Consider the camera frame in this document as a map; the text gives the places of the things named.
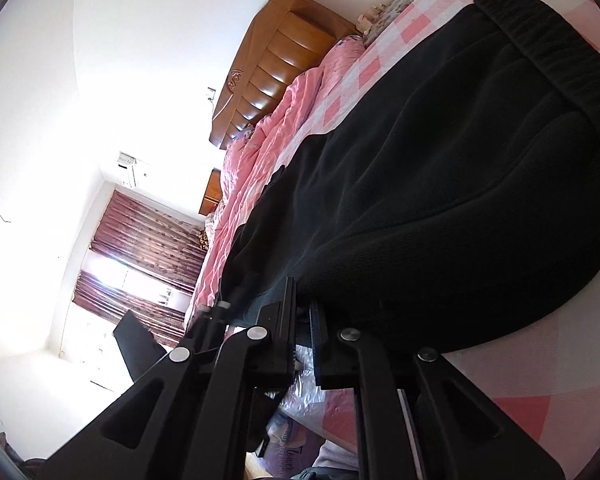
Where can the pink checkered bed sheet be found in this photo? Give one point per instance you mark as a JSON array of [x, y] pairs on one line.
[[380, 60]]

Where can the black pants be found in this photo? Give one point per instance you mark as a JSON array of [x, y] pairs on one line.
[[455, 185]]

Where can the white wall socket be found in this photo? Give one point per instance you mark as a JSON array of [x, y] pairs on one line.
[[210, 95]]

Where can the black flat panel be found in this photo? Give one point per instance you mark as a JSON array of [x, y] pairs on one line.
[[135, 350]]

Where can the purple printed bag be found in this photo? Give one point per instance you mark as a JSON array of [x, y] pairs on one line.
[[285, 440]]

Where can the small wooden toys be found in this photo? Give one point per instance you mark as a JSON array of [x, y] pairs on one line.
[[370, 17]]

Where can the wooden nightstand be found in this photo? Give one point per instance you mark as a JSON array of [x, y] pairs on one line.
[[211, 192]]

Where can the pink quilt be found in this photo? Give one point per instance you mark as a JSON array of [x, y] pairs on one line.
[[260, 160]]

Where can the white air conditioner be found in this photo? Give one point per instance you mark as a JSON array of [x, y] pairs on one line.
[[130, 167]]

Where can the clear plastic bag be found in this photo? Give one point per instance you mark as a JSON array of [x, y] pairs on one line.
[[305, 395]]

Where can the dark red patterned curtain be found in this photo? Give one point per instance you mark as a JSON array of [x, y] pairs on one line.
[[145, 230]]

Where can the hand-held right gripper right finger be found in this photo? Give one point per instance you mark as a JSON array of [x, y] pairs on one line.
[[330, 355]]

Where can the wooden headboard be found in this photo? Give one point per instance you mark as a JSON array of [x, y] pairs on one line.
[[275, 70]]

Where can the patterned pillow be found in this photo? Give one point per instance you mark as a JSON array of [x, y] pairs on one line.
[[205, 237]]

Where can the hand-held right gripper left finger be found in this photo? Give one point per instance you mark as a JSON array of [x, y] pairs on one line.
[[277, 340]]

